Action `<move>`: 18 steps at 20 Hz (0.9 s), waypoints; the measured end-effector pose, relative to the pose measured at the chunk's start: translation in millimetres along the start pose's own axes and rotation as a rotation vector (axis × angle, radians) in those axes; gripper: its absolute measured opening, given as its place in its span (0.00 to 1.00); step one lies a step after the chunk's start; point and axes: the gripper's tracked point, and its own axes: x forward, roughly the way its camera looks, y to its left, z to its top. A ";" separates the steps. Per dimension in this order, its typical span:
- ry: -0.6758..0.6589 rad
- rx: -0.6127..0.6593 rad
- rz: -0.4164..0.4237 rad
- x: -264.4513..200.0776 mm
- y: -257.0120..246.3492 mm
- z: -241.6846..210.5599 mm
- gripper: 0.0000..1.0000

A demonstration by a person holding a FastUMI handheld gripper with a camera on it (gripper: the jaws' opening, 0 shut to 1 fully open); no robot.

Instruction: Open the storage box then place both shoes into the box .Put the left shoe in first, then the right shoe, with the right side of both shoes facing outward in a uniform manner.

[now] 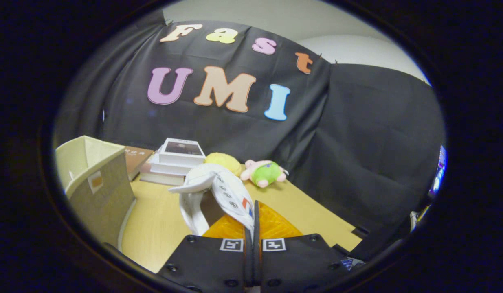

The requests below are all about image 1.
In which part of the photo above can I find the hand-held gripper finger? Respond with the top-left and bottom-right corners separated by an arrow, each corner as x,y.
253,199 -> 350,289
158,214 -> 256,290

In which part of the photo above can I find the white canvas shoe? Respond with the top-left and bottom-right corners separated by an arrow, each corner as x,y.
168,164 -> 256,237

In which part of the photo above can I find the grey fabric storage box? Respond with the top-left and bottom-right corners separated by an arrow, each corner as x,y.
55,136 -> 138,251

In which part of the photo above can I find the pink and green plush toy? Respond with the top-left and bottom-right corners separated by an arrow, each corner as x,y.
240,160 -> 290,188

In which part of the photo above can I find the yellow plush toy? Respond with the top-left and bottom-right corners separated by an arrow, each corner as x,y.
204,153 -> 243,177

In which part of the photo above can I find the white book with pink edge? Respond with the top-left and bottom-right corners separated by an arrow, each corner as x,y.
139,164 -> 187,186

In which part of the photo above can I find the black backdrop cloth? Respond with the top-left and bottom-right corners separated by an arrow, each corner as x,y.
54,10 -> 446,261

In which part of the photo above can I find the brown book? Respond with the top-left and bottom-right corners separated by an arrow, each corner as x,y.
124,146 -> 155,181

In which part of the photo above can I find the lit monitor screen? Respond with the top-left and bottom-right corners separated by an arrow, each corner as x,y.
429,145 -> 448,197

